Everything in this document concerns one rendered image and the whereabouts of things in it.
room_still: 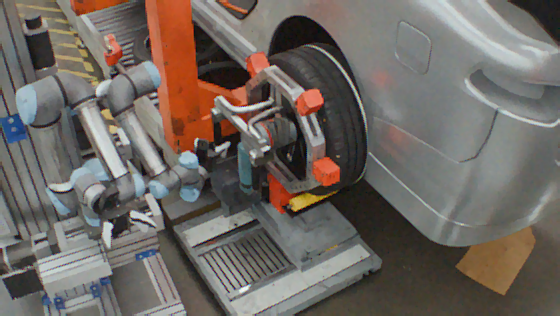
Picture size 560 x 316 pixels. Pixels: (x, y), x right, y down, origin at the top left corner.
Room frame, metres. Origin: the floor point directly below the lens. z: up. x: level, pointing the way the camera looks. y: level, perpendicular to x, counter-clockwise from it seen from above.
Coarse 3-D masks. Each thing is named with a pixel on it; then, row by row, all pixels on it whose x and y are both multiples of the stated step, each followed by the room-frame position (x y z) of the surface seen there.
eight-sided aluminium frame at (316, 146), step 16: (256, 80) 2.16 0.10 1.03; (272, 80) 2.04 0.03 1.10; (288, 80) 2.02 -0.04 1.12; (256, 96) 2.25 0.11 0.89; (288, 96) 1.93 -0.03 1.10; (256, 112) 2.25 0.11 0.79; (304, 128) 1.84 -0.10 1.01; (320, 144) 1.80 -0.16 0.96; (272, 160) 2.11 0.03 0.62; (288, 176) 2.01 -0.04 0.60
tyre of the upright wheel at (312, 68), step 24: (312, 48) 2.20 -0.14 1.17; (288, 72) 2.09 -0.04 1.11; (312, 72) 2.00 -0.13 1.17; (336, 72) 2.02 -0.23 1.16; (336, 96) 1.92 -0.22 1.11; (360, 96) 1.96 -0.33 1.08; (264, 120) 2.27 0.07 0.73; (336, 120) 1.85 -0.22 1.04; (360, 120) 1.89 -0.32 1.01; (336, 144) 1.80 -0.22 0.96; (360, 144) 1.85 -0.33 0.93; (288, 168) 2.09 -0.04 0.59; (360, 168) 1.85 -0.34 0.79; (312, 192) 1.92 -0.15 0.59
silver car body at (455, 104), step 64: (192, 0) 3.28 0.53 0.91; (256, 0) 2.67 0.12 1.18; (320, 0) 2.14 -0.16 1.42; (384, 0) 1.83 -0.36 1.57; (448, 0) 1.65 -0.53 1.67; (512, 0) 3.05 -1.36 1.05; (384, 64) 1.80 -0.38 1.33; (448, 64) 1.55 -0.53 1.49; (512, 64) 1.41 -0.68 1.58; (384, 128) 1.76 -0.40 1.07; (448, 128) 1.51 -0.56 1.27; (512, 128) 1.37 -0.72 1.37; (384, 192) 1.72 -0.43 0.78; (448, 192) 1.46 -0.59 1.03; (512, 192) 1.37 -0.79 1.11
